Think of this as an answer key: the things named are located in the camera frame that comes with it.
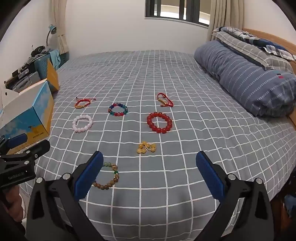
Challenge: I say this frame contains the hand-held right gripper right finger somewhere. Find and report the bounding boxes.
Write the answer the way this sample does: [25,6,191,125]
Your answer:
[195,151,274,241]

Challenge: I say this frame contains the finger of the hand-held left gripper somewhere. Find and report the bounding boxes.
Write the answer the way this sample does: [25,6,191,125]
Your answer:
[0,139,51,168]
[0,133,28,156]

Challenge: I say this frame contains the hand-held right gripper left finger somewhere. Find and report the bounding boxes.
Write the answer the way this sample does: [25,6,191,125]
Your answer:
[25,151,104,241]

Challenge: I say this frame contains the brown wooden bead bracelet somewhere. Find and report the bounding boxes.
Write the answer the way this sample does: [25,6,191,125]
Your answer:
[92,162,120,190]

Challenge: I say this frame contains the white and blue cardboard box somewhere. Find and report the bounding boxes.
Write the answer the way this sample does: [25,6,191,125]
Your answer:
[0,58,60,155]

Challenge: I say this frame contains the pale pink bead bracelet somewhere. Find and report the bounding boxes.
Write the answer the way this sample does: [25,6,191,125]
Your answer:
[72,114,93,133]

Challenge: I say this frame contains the yellow bead bracelet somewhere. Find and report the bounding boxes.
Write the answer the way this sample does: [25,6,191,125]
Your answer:
[138,141,157,154]

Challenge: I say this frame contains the red string bracelet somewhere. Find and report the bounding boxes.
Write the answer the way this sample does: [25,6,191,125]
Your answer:
[74,97,96,109]
[157,93,174,108]

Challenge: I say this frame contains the multicoloured bead bracelet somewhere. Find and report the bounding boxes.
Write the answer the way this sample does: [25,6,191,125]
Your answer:
[108,103,128,117]

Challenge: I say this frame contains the red bead bracelet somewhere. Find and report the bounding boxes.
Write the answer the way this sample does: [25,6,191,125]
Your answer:
[147,112,173,134]

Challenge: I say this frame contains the person's left hand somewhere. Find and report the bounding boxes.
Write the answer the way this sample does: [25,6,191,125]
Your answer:
[4,184,25,219]

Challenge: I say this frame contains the grey suitcase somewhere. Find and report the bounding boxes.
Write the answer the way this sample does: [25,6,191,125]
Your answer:
[11,71,41,92]

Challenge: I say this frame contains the pile of dark items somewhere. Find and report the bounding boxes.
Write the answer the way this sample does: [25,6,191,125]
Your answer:
[4,59,35,90]

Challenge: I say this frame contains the teal suitcase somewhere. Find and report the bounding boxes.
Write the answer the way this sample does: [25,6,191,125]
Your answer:
[32,54,50,80]

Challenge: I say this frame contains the teal cloth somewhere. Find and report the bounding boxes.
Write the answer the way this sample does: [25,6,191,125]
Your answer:
[47,49,61,70]

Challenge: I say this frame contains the black bag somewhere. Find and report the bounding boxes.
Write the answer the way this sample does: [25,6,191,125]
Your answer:
[31,46,47,57]

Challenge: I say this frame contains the blue desk lamp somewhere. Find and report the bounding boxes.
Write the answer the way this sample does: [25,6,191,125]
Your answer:
[46,24,57,47]

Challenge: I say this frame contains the beige curtain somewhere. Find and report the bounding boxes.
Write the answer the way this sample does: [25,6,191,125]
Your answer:
[51,0,70,52]
[206,0,247,42]

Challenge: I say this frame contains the grey checked pillow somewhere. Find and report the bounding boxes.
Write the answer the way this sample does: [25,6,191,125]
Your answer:
[211,31,294,75]

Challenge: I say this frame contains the blue patchwork pillow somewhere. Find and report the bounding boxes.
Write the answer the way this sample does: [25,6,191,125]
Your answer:
[218,26,296,61]

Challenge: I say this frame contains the wooden headboard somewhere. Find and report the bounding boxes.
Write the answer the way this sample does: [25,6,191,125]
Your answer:
[242,28,296,56]

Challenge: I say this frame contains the dark framed window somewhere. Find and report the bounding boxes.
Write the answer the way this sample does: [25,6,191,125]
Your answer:
[144,0,212,28]

